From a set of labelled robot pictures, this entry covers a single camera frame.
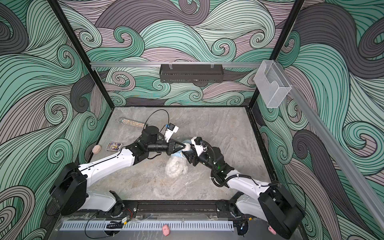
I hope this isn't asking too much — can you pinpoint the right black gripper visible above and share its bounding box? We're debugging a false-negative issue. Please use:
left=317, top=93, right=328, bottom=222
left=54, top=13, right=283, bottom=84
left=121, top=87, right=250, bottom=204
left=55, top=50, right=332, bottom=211
left=182, top=143, right=219, bottom=174

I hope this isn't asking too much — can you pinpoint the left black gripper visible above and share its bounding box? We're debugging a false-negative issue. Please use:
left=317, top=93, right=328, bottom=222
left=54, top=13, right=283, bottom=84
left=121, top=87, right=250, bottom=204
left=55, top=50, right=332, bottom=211
left=148, top=139, right=186, bottom=157

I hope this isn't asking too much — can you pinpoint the white teddy bear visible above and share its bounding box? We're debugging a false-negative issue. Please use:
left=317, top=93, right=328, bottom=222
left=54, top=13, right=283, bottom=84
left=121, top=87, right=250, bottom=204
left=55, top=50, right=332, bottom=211
left=165, top=156, right=189, bottom=179

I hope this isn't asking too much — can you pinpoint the light blue fleece hoodie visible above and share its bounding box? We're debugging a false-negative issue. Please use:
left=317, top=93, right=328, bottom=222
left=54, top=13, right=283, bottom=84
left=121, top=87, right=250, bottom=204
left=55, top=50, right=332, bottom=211
left=171, top=140, right=194, bottom=158

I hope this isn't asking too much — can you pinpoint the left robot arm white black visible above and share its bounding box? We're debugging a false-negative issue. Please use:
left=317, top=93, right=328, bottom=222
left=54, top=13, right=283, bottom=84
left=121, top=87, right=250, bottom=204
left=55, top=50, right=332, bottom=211
left=50, top=126, right=186, bottom=218

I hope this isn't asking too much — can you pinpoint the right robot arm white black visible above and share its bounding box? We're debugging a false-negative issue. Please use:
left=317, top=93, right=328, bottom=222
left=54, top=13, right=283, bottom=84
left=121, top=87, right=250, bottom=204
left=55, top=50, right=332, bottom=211
left=182, top=145, right=305, bottom=240

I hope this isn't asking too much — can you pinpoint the glass tube with sprinkles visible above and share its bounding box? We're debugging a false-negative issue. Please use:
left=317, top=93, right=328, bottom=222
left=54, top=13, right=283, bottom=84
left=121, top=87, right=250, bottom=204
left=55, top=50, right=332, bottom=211
left=119, top=117, right=147, bottom=128

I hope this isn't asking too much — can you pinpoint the small colourful card pack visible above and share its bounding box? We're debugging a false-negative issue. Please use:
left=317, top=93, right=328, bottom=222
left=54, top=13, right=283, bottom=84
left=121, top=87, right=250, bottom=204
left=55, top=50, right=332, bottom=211
left=106, top=142, right=123, bottom=152

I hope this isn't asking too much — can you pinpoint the pink round ball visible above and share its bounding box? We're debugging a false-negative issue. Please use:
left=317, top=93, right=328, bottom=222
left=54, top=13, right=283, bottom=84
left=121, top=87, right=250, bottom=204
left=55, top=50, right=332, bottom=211
left=92, top=145, right=102, bottom=155

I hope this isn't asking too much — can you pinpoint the small pink toy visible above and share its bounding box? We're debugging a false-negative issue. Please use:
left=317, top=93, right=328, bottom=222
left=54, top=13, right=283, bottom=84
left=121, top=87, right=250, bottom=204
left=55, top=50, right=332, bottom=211
left=162, top=225, right=171, bottom=236

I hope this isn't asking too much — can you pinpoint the pink plush pig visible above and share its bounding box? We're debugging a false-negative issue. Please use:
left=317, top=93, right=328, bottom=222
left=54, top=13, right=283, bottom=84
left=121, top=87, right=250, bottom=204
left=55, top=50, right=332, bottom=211
left=268, top=226, right=277, bottom=235

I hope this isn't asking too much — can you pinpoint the right camera black cable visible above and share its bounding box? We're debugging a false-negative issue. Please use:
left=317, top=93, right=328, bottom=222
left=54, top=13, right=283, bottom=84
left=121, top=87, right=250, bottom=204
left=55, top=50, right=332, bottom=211
left=201, top=143, right=217, bottom=160

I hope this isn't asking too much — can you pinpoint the camera black cable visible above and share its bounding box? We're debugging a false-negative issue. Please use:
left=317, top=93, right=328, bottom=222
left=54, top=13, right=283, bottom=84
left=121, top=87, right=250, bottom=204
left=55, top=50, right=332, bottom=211
left=143, top=108, right=171, bottom=133
left=201, top=143, right=217, bottom=160

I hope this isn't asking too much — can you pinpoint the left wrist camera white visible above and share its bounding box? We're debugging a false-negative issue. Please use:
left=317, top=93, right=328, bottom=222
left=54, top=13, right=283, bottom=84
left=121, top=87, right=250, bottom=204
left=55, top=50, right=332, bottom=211
left=164, top=123, right=179, bottom=143

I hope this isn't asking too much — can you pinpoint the left camera black cable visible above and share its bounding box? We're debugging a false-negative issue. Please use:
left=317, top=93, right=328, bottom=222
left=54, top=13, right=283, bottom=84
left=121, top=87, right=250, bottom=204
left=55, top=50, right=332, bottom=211
left=143, top=108, right=171, bottom=133

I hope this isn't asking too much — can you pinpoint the black wall tray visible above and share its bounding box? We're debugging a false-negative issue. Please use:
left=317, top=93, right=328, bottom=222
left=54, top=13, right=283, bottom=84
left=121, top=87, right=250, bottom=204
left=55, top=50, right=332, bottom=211
left=159, top=65, right=224, bottom=83

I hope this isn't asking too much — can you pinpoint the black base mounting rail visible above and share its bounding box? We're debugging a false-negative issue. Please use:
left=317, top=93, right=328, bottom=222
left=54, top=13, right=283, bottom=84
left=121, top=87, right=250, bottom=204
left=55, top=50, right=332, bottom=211
left=56, top=199, right=298, bottom=215

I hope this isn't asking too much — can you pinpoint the aluminium rail back wall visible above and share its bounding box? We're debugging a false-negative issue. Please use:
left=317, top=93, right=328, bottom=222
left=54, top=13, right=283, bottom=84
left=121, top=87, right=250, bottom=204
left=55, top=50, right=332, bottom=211
left=90, top=61, right=262, bottom=69

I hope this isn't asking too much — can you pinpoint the aluminium rail wall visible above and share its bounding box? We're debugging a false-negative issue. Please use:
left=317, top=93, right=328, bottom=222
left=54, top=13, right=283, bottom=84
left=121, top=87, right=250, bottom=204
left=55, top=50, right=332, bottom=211
left=276, top=63, right=384, bottom=230
left=90, top=61, right=262, bottom=69

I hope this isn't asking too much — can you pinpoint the white slotted cable duct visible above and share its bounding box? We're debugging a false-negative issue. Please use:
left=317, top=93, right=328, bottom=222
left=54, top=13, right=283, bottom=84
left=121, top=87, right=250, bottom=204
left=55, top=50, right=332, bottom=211
left=59, top=220, right=234, bottom=232

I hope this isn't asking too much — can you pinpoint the clear plastic wall bin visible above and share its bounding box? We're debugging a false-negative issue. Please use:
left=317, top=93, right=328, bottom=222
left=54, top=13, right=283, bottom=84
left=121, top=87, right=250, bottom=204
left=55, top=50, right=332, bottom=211
left=254, top=60, right=292, bottom=109

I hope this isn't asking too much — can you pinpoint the aluminium rail right wall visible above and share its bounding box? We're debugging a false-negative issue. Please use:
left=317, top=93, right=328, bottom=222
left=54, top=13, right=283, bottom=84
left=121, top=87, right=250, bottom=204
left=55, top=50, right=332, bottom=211
left=276, top=63, right=384, bottom=230

